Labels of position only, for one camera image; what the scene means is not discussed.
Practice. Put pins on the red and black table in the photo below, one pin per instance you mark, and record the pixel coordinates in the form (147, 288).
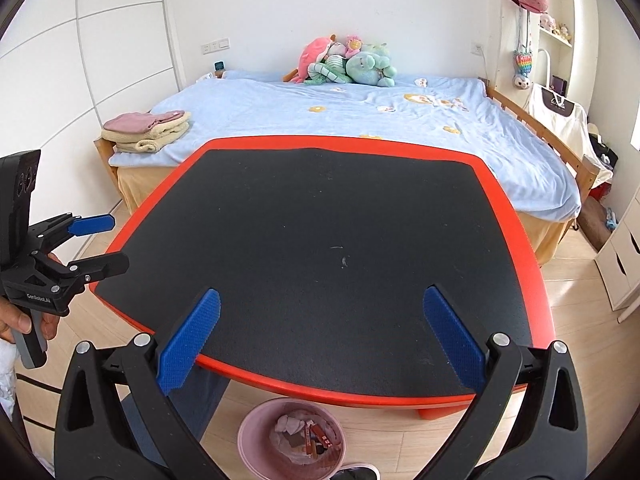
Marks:
(321, 249)

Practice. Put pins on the bed with blue sheet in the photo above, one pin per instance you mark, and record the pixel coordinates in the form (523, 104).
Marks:
(545, 180)

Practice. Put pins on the pink and black slipper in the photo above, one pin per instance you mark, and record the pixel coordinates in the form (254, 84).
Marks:
(358, 471)

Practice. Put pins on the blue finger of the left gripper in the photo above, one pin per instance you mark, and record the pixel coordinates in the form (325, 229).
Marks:
(91, 225)
(96, 268)

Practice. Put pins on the red carton with barcode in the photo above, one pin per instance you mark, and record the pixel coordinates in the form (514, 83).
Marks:
(317, 441)

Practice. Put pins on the striped green plush toy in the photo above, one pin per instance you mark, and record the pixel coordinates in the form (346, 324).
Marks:
(332, 69)

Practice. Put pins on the pink plush toy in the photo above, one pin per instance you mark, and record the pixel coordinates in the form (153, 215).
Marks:
(312, 53)

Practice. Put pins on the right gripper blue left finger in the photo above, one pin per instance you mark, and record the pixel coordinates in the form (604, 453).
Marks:
(180, 343)

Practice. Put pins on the rainbow hanging bag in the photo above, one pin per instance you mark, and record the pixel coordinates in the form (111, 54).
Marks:
(523, 63)

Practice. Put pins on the white wall shelf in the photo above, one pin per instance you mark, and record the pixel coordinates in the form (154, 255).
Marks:
(564, 42)

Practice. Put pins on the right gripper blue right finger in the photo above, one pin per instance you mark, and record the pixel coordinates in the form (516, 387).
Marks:
(461, 349)

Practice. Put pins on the pink waste basket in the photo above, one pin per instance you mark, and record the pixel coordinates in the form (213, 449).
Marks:
(269, 455)

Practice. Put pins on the person's left hand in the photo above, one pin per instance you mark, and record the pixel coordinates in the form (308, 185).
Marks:
(12, 318)

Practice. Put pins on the white shirt on hanger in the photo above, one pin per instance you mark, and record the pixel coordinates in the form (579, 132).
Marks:
(566, 119)

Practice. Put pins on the folded pink and cream blankets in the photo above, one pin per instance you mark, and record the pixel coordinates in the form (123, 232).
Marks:
(145, 132)

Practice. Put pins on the white sock ball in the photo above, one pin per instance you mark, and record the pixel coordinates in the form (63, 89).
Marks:
(289, 424)

